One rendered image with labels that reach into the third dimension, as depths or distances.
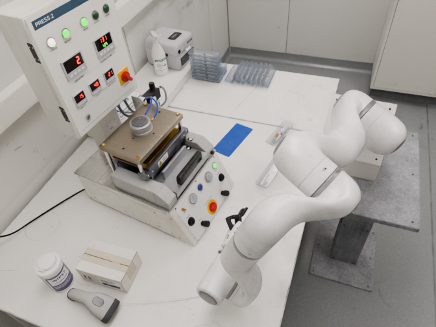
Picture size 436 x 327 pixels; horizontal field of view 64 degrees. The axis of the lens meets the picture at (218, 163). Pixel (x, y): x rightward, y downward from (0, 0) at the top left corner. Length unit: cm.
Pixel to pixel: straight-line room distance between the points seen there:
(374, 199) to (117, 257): 102
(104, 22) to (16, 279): 98
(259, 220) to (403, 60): 258
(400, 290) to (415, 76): 174
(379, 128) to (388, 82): 218
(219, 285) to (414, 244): 160
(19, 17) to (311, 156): 81
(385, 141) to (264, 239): 53
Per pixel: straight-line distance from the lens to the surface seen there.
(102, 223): 153
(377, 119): 113
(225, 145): 170
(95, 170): 148
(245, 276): 96
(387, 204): 157
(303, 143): 82
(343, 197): 80
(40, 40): 112
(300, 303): 209
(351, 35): 356
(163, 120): 132
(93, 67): 125
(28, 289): 150
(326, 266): 219
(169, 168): 129
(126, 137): 129
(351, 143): 94
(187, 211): 131
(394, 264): 232
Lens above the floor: 193
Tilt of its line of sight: 47 degrees down
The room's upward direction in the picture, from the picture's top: 6 degrees counter-clockwise
